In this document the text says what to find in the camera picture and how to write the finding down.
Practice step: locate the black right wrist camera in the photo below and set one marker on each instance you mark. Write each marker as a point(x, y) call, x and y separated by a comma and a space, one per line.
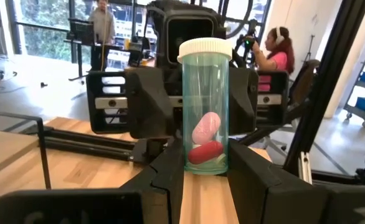
point(188, 37)

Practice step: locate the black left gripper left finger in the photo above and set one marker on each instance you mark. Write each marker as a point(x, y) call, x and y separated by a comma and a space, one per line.
point(164, 186)

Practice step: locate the black office chair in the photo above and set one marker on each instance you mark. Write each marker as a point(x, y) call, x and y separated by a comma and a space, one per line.
point(304, 81)

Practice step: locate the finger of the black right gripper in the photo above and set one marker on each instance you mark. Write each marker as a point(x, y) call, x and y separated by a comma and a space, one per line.
point(243, 99)
point(148, 102)

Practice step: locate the person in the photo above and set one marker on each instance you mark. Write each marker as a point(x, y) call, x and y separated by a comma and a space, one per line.
point(277, 56)
point(103, 25)

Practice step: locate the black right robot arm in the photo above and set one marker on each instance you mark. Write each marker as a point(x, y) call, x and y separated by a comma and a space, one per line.
point(247, 40)

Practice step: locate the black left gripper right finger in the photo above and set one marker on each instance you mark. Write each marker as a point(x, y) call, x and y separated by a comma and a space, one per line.
point(263, 199)

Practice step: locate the black standing desk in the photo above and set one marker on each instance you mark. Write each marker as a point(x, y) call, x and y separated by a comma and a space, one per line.
point(79, 53)

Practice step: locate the black desk monitor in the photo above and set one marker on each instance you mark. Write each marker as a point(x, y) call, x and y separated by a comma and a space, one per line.
point(82, 31)

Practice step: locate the teal pill bottle white cap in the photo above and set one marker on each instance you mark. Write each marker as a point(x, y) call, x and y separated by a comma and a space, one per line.
point(205, 93)

